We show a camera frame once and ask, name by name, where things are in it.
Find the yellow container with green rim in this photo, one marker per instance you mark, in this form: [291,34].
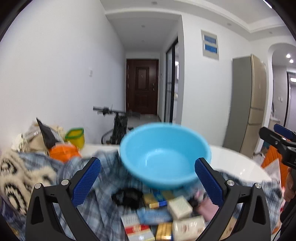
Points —
[75,138]

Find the wall electrical panel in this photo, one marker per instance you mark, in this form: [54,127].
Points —
[210,45]

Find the person's right hand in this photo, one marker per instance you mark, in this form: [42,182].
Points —
[289,185]

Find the beige crumpled cloth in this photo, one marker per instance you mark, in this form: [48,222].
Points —
[30,141]

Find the orange plastic bag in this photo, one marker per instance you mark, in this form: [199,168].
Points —
[63,153]

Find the pink soft item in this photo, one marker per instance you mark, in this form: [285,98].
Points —
[209,208]

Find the blue plastic basin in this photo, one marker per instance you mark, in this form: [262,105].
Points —
[161,162]

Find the blue plaid cloth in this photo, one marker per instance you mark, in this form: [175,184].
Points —
[104,220]

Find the dark brown entrance door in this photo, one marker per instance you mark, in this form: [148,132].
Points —
[142,88]

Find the red white box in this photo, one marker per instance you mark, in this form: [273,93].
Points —
[136,228]

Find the white black furry cloth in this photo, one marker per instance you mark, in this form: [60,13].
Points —
[23,176]

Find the black framed sliding glass door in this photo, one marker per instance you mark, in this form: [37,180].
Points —
[171,85]

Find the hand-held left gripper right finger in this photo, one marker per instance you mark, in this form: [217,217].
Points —
[208,183]

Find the blue gold box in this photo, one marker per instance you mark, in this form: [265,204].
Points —
[163,198]

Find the cream square box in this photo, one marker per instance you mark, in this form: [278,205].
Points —
[180,207]

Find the beige grey refrigerator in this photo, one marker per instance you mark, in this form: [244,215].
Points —
[245,104]

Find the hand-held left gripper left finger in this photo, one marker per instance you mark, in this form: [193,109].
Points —
[86,180]

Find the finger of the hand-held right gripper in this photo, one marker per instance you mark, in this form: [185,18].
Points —
[269,136]
[284,131]

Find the black fuzzy item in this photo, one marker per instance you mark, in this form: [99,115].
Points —
[126,198]

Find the beige tissue pack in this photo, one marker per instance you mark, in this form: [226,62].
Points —
[188,228]

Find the dark snack bag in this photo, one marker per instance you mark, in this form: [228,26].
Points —
[47,135]

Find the white light switch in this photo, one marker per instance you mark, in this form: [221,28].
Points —
[90,72]

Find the black bicycle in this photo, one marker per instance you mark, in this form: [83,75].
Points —
[118,129]

